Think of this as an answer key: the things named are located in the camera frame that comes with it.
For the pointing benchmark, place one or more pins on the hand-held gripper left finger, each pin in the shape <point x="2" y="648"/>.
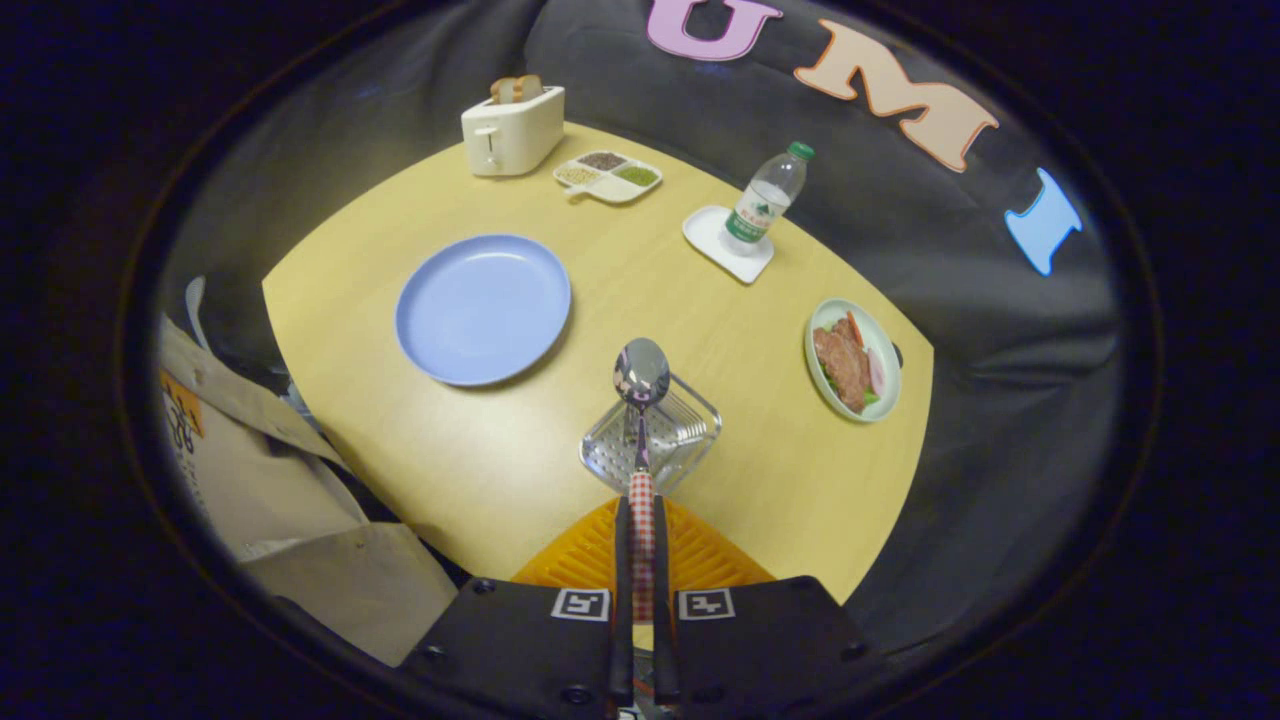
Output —
<point x="520" y="640"/>

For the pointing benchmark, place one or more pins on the beige cardboard box orange label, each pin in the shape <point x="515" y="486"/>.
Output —
<point x="260" y="460"/>

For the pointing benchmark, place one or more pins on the square perforated metal tray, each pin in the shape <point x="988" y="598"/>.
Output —
<point x="692" y="430"/>

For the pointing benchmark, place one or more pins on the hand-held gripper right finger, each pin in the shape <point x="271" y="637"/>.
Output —
<point x="760" y="640"/>

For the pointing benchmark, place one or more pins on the blue round plate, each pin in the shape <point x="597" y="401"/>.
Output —
<point x="480" y="310"/>

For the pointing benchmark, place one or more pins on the black backdrop cloth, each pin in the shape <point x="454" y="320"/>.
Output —
<point x="900" y="230"/>

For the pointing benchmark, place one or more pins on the cooked meat slices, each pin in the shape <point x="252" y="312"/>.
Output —
<point x="842" y="365"/>

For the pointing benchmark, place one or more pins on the white divided dish with grains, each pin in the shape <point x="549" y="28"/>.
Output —
<point x="615" y="190"/>

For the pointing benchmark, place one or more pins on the clear water bottle green cap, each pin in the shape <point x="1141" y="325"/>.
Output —
<point x="760" y="205"/>

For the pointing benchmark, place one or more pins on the white plate with green rim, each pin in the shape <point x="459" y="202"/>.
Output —
<point x="888" y="385"/>

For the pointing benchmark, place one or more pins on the toasted bread slice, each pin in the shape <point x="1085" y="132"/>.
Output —
<point x="529" y="87"/>
<point x="503" y="90"/>

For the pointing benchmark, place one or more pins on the white rectangular coaster tray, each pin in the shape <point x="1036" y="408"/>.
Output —
<point x="705" y="230"/>

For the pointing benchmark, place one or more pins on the white toaster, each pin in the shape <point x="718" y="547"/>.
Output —
<point x="520" y="135"/>

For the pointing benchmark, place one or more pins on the dark object with white rim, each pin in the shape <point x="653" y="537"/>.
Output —
<point x="230" y="340"/>

